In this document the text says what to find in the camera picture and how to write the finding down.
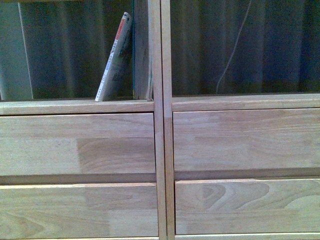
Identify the white paperback book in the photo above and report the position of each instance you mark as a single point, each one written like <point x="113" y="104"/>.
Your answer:
<point x="118" y="60"/>

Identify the right wooden shelf unit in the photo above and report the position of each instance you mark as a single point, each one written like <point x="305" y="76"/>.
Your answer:
<point x="223" y="102"/>

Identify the wooden shelf unit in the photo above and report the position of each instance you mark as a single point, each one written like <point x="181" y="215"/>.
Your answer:
<point x="223" y="102"/>
<point x="152" y="103"/>

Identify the left wooden shelf unit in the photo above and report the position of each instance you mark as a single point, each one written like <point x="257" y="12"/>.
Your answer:
<point x="152" y="103"/>

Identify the left upper wooden drawer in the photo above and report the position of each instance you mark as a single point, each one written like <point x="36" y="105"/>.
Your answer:
<point x="120" y="143"/>

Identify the wooden drawer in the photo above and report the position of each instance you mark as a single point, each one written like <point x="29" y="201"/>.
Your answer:
<point x="120" y="143"/>
<point x="246" y="139"/>
<point x="247" y="206"/>
<point x="62" y="211"/>

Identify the left lower wooden drawer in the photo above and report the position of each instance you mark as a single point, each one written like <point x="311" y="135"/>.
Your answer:
<point x="62" y="211"/>

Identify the grey curtain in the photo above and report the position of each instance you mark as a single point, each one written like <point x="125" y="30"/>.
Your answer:
<point x="59" y="49"/>

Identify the right upper wooden drawer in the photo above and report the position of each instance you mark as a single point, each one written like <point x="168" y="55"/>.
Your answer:
<point x="246" y="139"/>

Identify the right lower wooden drawer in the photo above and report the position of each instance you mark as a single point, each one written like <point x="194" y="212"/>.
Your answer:
<point x="247" y="206"/>

